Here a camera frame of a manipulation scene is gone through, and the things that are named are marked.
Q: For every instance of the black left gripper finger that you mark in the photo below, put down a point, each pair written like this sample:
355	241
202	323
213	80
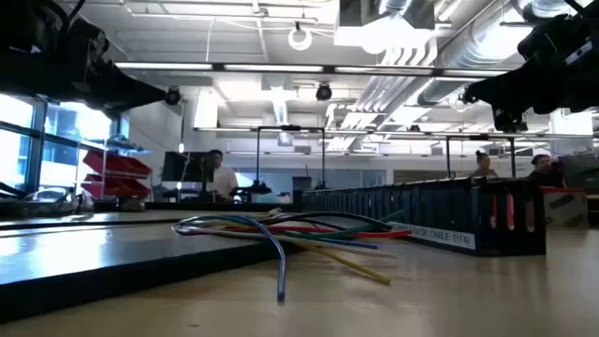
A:
126	91

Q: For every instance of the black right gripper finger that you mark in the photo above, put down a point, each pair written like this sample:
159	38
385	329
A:
505	91

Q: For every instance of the black duct cover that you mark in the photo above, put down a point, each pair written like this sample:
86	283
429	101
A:
117	262

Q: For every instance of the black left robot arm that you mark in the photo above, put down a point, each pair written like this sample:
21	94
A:
28	23

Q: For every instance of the black ceiling spotlight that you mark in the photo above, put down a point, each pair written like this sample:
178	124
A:
324	92
172	96

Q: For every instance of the white shelf rack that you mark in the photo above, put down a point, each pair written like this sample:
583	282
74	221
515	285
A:
104	150

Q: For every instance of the red storage bin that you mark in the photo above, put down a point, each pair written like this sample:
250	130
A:
117	187
117	164

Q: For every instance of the person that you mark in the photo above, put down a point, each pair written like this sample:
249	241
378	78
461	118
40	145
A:
484	166
545	173
224	180

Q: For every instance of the black computer monitor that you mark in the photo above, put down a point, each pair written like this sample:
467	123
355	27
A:
185	167

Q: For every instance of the cardboard box with red top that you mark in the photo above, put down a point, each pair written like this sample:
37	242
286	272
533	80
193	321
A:
566	213

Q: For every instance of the clear safety glasses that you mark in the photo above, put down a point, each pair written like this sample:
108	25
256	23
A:
51	199

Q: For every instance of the long ceiling light strip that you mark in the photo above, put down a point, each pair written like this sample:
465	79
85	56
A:
271	68

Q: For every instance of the silver ventilation duct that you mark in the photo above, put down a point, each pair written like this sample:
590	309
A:
472	47

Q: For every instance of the black aluminium table frame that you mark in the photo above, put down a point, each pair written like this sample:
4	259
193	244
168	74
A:
187	206

